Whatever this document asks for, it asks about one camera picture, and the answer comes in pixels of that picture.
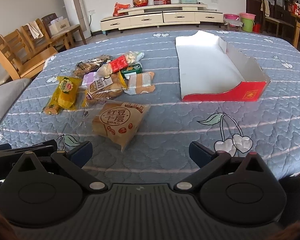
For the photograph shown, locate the blue quilted table cover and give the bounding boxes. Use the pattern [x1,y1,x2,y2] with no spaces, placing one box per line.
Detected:
[0,30,300,183]

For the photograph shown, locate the white and red cardboard tray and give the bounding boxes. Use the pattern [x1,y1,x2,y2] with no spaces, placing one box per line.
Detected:
[175,30,270,102]

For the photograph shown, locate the red plastic bag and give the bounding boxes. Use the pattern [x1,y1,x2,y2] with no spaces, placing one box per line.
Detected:
[113,2,130,17]

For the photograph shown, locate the red label cracker bag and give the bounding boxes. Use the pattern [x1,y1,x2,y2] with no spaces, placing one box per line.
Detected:
[96,51,145,77]

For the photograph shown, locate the near light wooden chair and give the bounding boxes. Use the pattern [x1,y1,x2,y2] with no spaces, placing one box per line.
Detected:
[0,37,58,80]

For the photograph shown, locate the purple snack packet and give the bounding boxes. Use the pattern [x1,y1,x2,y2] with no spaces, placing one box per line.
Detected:
[82,72,98,87]

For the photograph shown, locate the dark brown cookie bag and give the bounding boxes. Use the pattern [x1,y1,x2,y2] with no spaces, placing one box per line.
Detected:
[72,55,111,78]

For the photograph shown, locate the brown and clear wafer packet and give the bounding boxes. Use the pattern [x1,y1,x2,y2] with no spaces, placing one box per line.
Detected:
[125,72,155,95]

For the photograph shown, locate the dark wooden shelf unit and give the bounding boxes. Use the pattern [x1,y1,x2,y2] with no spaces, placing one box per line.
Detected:
[245,0,300,34]

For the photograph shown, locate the green snack box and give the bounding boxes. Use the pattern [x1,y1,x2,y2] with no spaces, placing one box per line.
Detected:
[120,62,142,80]

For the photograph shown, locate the grey sofa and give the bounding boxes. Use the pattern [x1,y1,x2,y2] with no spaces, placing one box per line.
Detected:
[0,79,31,123]

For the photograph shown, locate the light wooden chair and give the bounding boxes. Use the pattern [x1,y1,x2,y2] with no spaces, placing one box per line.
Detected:
[0,24,65,55]
[0,37,58,80]

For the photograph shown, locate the pink basin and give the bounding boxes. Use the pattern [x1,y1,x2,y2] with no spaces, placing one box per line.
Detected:
[224,14,239,21]

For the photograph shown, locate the dark chair by shelf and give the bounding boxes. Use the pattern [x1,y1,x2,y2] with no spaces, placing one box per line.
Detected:
[260,0,294,37]

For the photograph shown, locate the cream tv cabinet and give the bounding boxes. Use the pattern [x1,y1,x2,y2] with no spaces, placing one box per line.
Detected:
[100,4,224,34]

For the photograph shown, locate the white paper bag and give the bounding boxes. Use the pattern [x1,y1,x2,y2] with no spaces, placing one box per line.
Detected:
[48,17,70,36]

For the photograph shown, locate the green bucket pink lid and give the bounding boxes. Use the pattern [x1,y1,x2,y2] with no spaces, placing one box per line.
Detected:
[239,12,256,33]

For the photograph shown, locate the red bean bread package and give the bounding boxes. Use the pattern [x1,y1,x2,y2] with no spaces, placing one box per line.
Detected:
[91,100,151,150]

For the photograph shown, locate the dark cushioned chair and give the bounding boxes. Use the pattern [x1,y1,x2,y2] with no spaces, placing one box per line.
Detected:
[42,13,87,45]

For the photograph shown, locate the clear bag of buns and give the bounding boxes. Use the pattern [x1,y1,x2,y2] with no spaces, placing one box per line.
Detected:
[82,72,127,107]

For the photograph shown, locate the yellow snack packet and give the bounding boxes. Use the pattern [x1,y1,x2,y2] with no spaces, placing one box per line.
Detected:
[43,76,82,115]

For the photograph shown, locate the white standing air conditioner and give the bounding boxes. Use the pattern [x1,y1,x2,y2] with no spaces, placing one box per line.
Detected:
[63,0,91,38]

